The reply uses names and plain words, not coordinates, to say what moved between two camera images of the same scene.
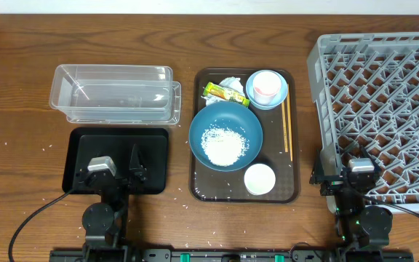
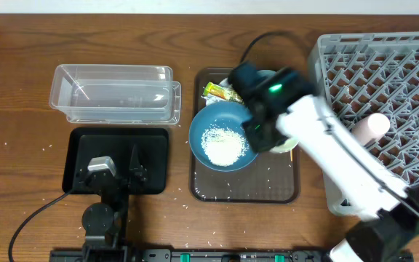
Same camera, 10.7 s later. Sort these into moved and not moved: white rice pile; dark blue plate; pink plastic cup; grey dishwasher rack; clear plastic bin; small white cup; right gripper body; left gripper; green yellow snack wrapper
Moved: pink plastic cup; small white cup; right gripper body
Not moved: white rice pile; grey dishwasher rack; clear plastic bin; dark blue plate; green yellow snack wrapper; left gripper
